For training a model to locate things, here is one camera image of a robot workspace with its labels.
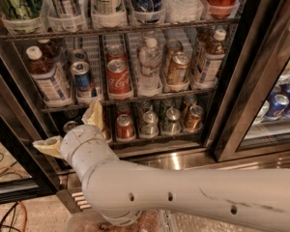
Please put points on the left clear plastic bin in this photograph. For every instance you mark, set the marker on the left clear plastic bin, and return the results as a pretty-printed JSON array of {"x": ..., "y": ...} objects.
[{"x": 149, "y": 221}]

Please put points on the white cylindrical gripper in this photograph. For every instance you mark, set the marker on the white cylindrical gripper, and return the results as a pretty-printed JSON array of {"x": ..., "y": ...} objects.
[{"x": 77, "y": 141}]

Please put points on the silver can top shelf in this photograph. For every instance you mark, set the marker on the silver can top shelf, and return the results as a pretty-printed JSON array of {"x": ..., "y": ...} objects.
[{"x": 66, "y": 8}]

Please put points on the fridge left glass door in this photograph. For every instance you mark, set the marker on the fridge left glass door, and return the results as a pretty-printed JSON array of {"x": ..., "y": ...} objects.
[{"x": 42, "y": 181}]

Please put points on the green can bottom shelf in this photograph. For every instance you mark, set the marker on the green can bottom shelf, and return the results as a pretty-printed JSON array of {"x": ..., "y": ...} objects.
[{"x": 171, "y": 121}]

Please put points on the fridge right glass door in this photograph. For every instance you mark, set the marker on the fridge right glass door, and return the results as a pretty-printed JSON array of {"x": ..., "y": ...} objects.
[{"x": 263, "y": 59}]

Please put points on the rear gold can middle shelf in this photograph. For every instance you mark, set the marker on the rear gold can middle shelf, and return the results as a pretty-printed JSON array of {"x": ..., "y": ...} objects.
[{"x": 170, "y": 47}]

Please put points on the clear bottle top shelf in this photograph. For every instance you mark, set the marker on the clear bottle top shelf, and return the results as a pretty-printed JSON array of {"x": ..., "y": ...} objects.
[{"x": 183, "y": 11}]

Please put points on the silver can shelf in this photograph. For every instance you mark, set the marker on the silver can shelf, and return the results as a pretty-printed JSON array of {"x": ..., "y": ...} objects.
[
  {"x": 66, "y": 8},
  {"x": 149, "y": 124}
]

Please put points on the gold can shelf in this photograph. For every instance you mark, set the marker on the gold can shelf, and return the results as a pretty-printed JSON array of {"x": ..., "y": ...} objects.
[
  {"x": 170, "y": 47},
  {"x": 178, "y": 69}
]

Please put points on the right clear plastic bin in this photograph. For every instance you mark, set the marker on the right clear plastic bin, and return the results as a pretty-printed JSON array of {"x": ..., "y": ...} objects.
[{"x": 179, "y": 222}]

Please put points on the red can bottom shelf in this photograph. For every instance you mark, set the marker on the red can bottom shelf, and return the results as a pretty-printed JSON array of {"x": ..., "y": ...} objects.
[{"x": 124, "y": 127}]

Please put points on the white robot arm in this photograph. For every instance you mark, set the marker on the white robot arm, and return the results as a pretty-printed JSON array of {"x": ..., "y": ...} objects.
[{"x": 119, "y": 190}]

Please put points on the clear plastic bin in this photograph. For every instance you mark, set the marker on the clear plastic bin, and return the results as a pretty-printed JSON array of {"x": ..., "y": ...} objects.
[
  {"x": 149, "y": 221},
  {"x": 179, "y": 222}
]

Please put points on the front gold can middle shelf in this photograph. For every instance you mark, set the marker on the front gold can middle shelf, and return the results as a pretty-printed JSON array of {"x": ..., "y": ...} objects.
[{"x": 178, "y": 69}]

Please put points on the red coca-cola can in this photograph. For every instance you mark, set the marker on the red coca-cola can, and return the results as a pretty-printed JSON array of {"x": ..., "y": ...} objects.
[
  {"x": 118, "y": 77},
  {"x": 115, "y": 52}
]

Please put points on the rear pepsi can middle shelf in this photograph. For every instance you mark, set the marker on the rear pepsi can middle shelf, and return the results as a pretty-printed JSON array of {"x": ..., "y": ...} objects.
[{"x": 78, "y": 55}]

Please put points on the gold can bottom right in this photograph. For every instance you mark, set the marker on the gold can bottom right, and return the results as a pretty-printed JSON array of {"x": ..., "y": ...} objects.
[{"x": 194, "y": 117}]

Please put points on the blue pepsi can bottom shelf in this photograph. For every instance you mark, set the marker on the blue pepsi can bottom shelf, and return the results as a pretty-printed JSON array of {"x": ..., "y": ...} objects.
[{"x": 69, "y": 126}]

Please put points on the front red coca-cola can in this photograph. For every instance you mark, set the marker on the front red coca-cola can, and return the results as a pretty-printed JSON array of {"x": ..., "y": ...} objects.
[{"x": 118, "y": 77}]

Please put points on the steel fridge bottom grille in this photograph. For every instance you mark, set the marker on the steel fridge bottom grille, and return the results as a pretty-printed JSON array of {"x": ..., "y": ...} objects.
[{"x": 71, "y": 196}]

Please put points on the rear red coca-cola can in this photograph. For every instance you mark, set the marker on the rear red coca-cola can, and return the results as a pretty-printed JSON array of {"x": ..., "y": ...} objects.
[{"x": 115, "y": 52}]

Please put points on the right rear tea bottle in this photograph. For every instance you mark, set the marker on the right rear tea bottle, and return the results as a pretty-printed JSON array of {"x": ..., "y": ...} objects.
[{"x": 202, "y": 36}]

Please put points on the front blue pepsi can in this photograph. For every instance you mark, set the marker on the front blue pepsi can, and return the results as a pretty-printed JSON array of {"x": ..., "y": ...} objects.
[{"x": 83, "y": 80}]

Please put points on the clear water bottle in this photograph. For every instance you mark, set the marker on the clear water bottle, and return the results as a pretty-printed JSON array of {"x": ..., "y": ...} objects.
[{"x": 149, "y": 57}]

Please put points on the fridge glass door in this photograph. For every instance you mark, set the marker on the fridge glass door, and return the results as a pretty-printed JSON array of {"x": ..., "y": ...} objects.
[
  {"x": 263, "y": 59},
  {"x": 42, "y": 181}
]

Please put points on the right front tea bottle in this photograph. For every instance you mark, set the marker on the right front tea bottle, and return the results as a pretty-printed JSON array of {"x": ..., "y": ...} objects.
[{"x": 211, "y": 57}]

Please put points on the brown tea bottle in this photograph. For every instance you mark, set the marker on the brown tea bottle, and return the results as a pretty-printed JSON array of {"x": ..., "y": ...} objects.
[
  {"x": 50, "y": 49},
  {"x": 49, "y": 77}
]

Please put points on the silver can bottom shelf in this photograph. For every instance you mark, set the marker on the silver can bottom shelf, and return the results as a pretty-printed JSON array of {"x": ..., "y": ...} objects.
[{"x": 149, "y": 124}]

